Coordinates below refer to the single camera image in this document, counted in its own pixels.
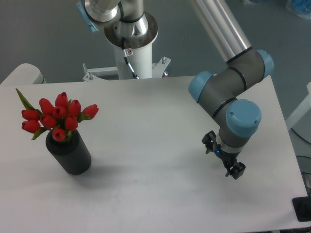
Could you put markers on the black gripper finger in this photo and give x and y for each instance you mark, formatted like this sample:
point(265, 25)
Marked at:
point(235, 169)
point(209, 140)

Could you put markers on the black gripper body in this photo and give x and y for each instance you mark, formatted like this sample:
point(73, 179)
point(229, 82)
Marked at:
point(226, 153)

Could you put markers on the red tulip bouquet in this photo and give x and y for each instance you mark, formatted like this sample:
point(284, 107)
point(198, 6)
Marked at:
point(61, 119)

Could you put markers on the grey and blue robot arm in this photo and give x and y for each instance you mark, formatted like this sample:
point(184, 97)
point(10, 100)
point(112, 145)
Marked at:
point(216, 94)

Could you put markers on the black ribbed vase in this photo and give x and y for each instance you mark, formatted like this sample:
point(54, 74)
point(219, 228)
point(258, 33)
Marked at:
point(74, 156)

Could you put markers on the black box at table edge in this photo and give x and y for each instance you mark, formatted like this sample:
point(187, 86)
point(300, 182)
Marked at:
point(302, 208)

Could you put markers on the white furniture at right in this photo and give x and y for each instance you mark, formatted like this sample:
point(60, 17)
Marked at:
point(300, 110)

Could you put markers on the blue plastic bag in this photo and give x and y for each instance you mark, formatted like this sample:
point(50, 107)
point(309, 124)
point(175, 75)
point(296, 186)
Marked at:
point(301, 8)

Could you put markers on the white metal base frame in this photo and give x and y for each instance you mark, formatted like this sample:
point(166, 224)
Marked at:
point(159, 70)

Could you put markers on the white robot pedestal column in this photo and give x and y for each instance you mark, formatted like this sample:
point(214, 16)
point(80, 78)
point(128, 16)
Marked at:
point(132, 43)

